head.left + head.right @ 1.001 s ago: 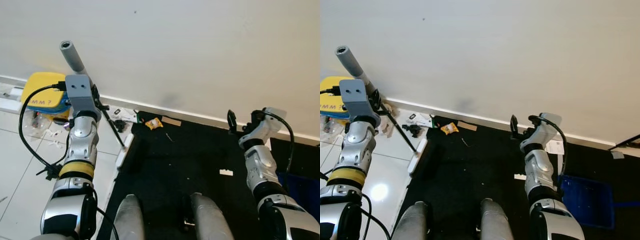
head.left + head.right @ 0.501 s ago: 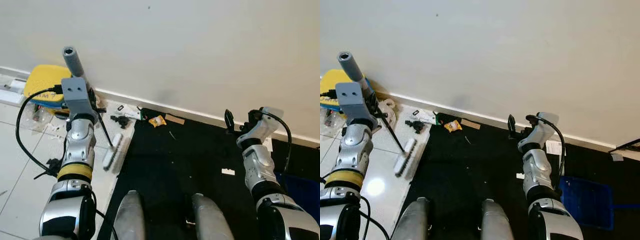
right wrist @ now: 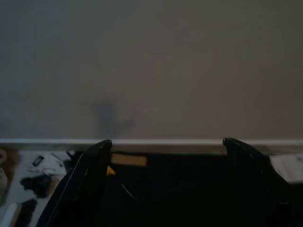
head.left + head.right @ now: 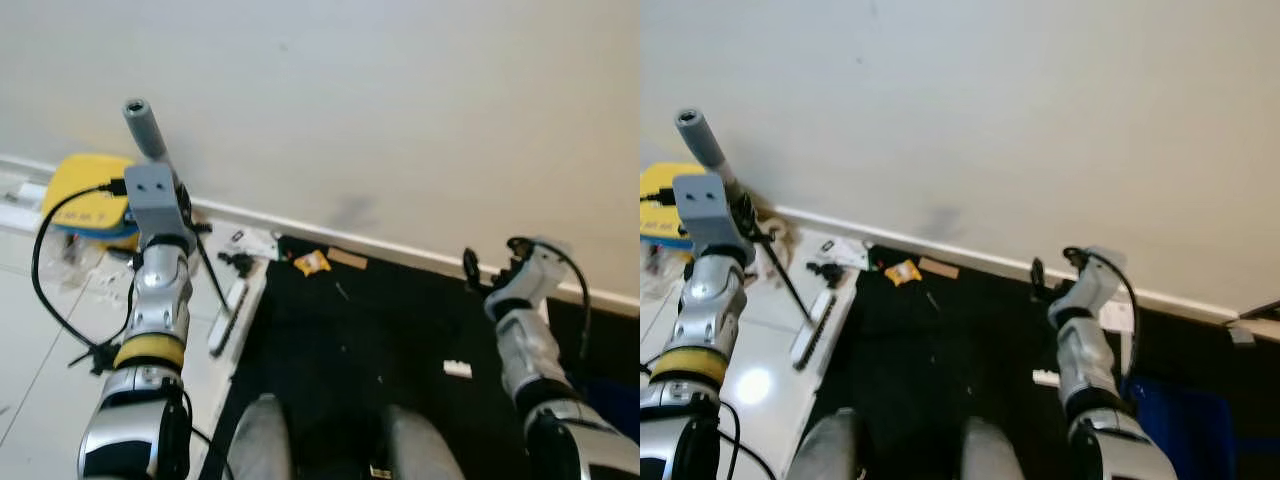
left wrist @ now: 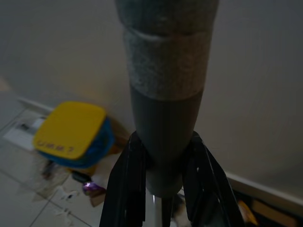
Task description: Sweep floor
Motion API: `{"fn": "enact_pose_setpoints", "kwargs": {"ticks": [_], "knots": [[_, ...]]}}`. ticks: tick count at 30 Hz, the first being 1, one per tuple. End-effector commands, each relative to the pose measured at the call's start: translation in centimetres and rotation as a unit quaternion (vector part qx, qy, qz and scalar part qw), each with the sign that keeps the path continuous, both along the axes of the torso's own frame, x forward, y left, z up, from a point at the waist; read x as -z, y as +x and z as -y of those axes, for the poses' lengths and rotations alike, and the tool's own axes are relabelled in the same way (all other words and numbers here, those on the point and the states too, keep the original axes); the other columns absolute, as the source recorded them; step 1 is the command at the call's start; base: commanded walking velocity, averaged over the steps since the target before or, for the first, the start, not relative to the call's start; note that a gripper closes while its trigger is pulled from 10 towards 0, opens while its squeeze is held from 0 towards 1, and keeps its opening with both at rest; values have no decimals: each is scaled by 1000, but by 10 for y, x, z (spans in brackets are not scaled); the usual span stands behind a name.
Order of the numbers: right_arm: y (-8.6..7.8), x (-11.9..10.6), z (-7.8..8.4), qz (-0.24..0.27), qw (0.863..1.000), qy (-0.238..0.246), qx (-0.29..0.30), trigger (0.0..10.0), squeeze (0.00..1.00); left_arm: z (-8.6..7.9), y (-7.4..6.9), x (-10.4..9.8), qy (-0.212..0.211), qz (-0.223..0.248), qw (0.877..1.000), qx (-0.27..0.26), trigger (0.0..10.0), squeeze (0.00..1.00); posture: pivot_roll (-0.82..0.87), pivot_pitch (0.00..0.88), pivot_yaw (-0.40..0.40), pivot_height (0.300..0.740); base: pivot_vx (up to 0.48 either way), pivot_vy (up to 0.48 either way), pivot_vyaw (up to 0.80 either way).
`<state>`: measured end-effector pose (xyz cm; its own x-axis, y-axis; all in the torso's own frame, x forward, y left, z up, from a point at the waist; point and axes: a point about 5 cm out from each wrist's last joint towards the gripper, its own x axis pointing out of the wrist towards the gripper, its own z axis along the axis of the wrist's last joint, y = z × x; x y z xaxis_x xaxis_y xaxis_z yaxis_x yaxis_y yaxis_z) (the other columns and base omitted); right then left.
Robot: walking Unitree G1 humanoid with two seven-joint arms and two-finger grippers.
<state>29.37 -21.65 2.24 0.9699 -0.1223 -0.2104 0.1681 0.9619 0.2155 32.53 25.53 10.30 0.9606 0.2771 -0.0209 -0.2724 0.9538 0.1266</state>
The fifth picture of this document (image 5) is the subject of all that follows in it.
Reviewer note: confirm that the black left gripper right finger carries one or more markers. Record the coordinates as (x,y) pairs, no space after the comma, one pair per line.
(208,194)

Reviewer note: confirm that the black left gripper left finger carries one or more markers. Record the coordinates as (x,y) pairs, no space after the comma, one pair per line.
(125,189)

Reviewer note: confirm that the small tan cardboard scrap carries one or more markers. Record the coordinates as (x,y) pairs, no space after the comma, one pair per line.
(95,201)

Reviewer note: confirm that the shiny purple wrapper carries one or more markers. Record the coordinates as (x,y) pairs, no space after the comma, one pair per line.
(90,187)

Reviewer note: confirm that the yellow red snack packet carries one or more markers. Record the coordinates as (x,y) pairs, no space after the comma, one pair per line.
(246,210)

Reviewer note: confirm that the white paper scrap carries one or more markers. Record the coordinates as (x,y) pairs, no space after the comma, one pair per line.
(69,195)

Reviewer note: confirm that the brown cardboard piece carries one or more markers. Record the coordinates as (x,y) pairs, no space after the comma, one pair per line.
(272,212)

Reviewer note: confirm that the yellow lidded blue bin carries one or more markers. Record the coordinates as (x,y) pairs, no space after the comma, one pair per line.
(68,130)

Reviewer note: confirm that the white flat carton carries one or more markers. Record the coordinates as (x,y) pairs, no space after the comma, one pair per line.
(21,137)

